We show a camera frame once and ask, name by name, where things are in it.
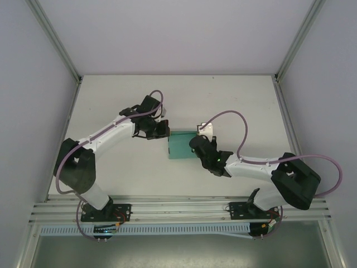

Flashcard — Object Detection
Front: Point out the aluminium frame post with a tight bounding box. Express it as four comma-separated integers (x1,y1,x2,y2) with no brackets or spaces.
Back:
27,0,83,84
274,0,326,83

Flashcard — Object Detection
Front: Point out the grey metal sheet panel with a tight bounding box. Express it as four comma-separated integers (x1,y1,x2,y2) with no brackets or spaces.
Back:
35,220,330,268

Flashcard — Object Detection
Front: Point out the aluminium mounting rail beam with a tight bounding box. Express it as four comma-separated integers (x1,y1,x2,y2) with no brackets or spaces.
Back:
28,194,333,224

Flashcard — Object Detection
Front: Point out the light blue slotted cable duct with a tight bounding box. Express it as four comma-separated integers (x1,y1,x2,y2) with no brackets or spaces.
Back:
40,222,269,238

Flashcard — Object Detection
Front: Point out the black controller board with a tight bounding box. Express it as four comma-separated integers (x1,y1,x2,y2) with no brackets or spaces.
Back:
249,222,281,240
93,224,118,241

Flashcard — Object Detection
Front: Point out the teal green cloth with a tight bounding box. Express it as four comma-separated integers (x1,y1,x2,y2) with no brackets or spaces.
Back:
167,130,200,160

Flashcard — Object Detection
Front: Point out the aluminium table side rail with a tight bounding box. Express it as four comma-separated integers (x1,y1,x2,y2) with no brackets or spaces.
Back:
273,80,315,198
44,80,82,202

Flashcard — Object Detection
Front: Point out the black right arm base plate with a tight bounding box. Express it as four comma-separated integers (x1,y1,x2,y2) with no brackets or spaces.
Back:
228,200,279,220

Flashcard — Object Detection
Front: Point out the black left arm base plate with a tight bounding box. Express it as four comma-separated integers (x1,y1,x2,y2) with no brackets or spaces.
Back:
80,203,132,223

